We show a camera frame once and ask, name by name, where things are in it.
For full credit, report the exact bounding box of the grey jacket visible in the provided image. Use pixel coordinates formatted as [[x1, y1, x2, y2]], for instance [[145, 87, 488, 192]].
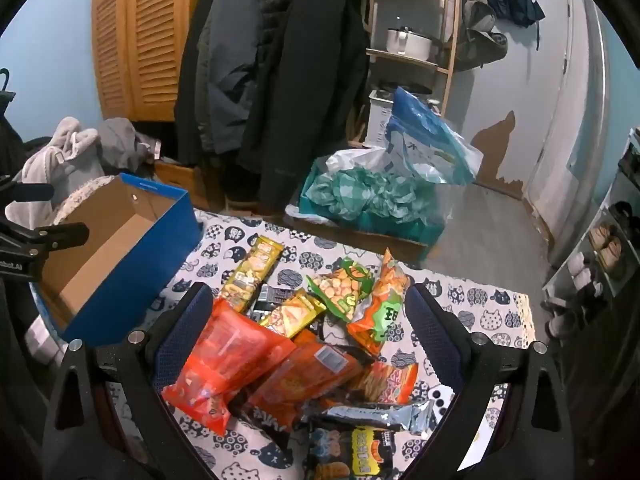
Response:
[[197, 0, 266, 156]]

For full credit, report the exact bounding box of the dark grey hoodie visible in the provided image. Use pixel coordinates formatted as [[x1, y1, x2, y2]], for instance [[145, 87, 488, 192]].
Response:
[[97, 117, 156, 171]]

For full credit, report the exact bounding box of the shoe rack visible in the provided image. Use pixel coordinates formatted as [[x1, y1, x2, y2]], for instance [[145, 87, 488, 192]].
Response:
[[542, 127, 640, 341]]

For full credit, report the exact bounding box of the brown cardboard sheet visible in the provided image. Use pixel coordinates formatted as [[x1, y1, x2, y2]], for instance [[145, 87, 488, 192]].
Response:
[[285, 212, 431, 263]]

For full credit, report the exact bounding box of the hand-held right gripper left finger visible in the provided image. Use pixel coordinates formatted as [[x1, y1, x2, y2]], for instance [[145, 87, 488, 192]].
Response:
[[44, 282, 216, 463]]

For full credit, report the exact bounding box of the wooden shelf rack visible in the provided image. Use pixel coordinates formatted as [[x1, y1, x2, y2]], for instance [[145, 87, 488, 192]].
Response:
[[364, 0, 463, 116]]

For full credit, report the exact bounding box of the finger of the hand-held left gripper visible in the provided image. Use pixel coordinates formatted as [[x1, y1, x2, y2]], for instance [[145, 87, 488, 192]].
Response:
[[0, 183, 54, 204], [0, 223, 91, 261]]

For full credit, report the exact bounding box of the pink-orange noodle snack packet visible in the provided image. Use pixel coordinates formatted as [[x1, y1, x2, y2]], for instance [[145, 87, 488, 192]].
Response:
[[350, 360, 420, 406]]

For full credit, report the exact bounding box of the white storage bin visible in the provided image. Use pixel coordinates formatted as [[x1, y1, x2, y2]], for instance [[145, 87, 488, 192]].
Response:
[[367, 91, 401, 148]]

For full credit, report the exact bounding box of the teal box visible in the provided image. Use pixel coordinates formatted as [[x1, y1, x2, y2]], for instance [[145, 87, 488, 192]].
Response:
[[285, 157, 446, 251]]

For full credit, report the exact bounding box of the pair of brown shoes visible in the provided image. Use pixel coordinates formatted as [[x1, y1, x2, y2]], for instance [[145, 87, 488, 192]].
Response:
[[589, 225, 623, 271]]

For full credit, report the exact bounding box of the black puffer jacket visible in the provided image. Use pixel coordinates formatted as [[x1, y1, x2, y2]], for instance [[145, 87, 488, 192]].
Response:
[[255, 0, 301, 61]]

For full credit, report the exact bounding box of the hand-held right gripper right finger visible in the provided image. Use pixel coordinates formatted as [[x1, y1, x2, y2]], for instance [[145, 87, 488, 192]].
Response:
[[403, 283, 575, 463]]

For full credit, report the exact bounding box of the light grey fleece robe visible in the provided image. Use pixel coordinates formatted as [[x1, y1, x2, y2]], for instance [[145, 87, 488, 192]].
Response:
[[10, 116, 106, 226]]

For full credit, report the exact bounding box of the white cooking pot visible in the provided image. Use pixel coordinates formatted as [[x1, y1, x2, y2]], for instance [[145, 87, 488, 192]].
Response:
[[386, 26, 435, 62]]

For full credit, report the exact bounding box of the black and yellow snack packet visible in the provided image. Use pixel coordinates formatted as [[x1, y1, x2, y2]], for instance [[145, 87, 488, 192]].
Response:
[[306, 425, 401, 480]]

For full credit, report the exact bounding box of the dark blue umbrella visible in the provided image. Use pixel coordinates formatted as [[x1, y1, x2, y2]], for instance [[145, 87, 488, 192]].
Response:
[[486, 0, 546, 28]]

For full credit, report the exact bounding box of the long yellow snack packet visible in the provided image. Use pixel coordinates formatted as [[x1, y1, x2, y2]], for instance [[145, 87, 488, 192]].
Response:
[[218, 236, 285, 315]]

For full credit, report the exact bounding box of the blue plastic bag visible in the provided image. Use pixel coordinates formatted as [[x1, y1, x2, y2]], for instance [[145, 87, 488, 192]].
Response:
[[385, 86, 485, 187]]

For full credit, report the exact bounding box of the blue cardboard box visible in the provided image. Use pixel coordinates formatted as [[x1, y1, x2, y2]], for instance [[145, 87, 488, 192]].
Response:
[[27, 172, 203, 348]]

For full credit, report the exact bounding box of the orange and green snack packet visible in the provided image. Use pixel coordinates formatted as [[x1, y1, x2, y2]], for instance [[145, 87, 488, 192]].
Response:
[[346, 248, 412, 358]]

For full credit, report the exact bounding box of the dark brown snack packet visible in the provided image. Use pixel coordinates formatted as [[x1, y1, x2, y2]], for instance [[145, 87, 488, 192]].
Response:
[[235, 395, 301, 433]]

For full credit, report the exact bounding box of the silver snack packet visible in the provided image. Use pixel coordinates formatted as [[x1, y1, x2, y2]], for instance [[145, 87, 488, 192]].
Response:
[[300, 399, 446, 437]]

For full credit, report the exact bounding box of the wooden crate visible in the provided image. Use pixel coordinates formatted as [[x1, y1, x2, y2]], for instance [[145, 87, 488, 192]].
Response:
[[152, 160, 211, 211]]

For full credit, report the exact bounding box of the cat print tablecloth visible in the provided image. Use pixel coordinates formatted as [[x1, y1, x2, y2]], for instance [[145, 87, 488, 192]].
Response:
[[100, 207, 537, 480]]

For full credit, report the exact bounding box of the large red-orange snack bag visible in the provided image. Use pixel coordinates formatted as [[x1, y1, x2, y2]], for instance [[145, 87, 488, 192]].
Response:
[[161, 297, 297, 436]]

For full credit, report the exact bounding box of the pair of white shoes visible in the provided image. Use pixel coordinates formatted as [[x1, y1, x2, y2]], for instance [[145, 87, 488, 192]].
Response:
[[565, 252, 596, 291]]

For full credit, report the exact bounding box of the wooden louvered cabinet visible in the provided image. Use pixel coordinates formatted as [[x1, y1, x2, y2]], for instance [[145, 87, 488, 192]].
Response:
[[91, 0, 226, 123]]

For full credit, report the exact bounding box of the patterned round cushion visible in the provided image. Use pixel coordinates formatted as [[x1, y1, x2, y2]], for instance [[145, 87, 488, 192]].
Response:
[[47, 176, 121, 226]]

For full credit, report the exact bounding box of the white plastic bag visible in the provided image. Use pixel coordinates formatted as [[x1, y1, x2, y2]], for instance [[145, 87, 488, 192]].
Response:
[[325, 146, 396, 176]]

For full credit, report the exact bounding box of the small yellow snack packet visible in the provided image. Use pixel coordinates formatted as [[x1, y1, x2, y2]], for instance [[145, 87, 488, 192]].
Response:
[[257, 289, 328, 340]]

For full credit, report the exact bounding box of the white door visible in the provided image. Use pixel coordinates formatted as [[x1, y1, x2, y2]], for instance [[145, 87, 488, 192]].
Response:
[[520, 0, 616, 266]]

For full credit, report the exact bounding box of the long black coat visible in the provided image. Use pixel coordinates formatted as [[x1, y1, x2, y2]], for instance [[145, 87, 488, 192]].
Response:
[[235, 0, 373, 216]]

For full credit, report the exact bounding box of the grey hanging bag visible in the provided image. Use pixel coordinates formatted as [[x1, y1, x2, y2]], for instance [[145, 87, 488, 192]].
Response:
[[462, 0, 508, 73]]

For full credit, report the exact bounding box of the pair of black shoes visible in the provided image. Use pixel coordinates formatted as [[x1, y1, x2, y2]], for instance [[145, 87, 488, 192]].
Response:
[[612, 201, 640, 231]]

